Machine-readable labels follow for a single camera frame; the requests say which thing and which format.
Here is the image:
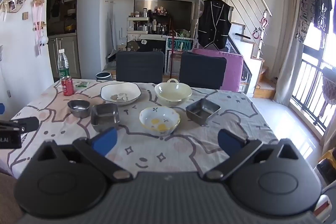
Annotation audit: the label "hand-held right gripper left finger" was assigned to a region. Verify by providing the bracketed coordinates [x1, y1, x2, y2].
[37, 127, 132, 183]

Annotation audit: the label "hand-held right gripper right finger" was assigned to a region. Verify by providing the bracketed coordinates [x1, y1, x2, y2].
[204, 129, 300, 183]

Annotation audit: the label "round steel bowl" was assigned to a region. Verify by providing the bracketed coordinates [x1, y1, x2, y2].
[67, 100, 91, 119]

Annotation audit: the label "yellow-rimmed flower bowl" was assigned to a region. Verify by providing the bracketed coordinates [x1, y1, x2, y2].
[139, 106, 181, 137]

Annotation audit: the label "square steel container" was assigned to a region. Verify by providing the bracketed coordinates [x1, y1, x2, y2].
[185, 98, 221, 126]
[91, 103, 120, 133]

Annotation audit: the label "cartoon printed tablecloth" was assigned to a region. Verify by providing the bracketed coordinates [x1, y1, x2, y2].
[5, 78, 279, 180]

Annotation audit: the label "white bowl with black rim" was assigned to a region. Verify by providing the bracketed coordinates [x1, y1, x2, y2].
[100, 82, 142, 106]

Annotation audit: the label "red soda can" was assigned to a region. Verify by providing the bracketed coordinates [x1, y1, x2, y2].
[61, 76, 75, 96]

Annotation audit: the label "dark round trash bin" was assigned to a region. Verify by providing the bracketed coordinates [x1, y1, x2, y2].
[96, 72, 113, 82]

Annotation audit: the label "purple chair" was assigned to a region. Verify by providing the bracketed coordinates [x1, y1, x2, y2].
[192, 48, 244, 93]

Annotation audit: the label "clear water bottle green label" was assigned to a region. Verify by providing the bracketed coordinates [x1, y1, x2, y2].
[57, 48, 70, 80]

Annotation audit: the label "staircase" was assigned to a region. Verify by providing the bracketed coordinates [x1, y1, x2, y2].
[228, 21, 277, 99]

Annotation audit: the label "dark grey chair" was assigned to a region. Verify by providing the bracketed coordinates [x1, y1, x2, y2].
[116, 51, 165, 84]
[179, 51, 227, 90]

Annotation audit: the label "grey kitchen cabinet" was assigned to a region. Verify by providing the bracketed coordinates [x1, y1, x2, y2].
[47, 33, 81, 83]

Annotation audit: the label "white plush toy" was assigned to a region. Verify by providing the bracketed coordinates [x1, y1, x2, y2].
[37, 29, 49, 56]

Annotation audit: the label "balcony railing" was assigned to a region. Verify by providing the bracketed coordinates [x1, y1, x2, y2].
[289, 58, 336, 136]

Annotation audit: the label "yellow and black box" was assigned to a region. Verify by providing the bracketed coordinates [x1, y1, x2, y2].
[316, 147, 336, 186]

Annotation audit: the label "beige curtain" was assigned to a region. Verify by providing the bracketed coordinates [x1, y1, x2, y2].
[274, 0, 305, 107]

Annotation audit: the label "red pole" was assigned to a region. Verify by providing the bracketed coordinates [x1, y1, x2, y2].
[170, 29, 177, 78]

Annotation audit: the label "teal sign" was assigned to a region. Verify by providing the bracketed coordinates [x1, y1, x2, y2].
[165, 38, 194, 52]

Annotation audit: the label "hanging basket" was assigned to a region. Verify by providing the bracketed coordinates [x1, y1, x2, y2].
[321, 66, 336, 104]

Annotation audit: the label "black vest white trim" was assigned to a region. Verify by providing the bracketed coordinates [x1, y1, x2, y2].
[197, 0, 232, 49]

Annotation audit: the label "red clamp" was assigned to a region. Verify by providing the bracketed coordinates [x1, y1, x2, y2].
[252, 17, 269, 41]

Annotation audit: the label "rack of bottles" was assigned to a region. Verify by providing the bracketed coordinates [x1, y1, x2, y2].
[127, 6, 172, 35]

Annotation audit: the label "patterned hanging garment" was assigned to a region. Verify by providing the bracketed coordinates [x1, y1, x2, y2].
[295, 0, 320, 44]

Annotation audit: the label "black printed t-shirt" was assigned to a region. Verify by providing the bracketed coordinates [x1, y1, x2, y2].
[312, 0, 334, 31]

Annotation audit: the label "cream bowl with handle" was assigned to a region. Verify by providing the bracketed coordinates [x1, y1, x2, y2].
[154, 78, 193, 106]

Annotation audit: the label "wooden wall hooks pink ribbons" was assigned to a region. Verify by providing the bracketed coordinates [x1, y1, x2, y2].
[32, 0, 46, 31]

